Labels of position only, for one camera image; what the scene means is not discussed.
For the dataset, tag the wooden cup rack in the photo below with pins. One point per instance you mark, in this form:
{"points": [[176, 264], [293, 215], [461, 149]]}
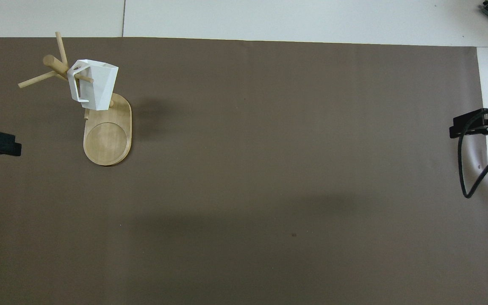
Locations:
{"points": [[108, 142]]}

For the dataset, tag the white angular cup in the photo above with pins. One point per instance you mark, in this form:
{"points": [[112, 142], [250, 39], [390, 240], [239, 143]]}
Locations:
{"points": [[98, 87]]}

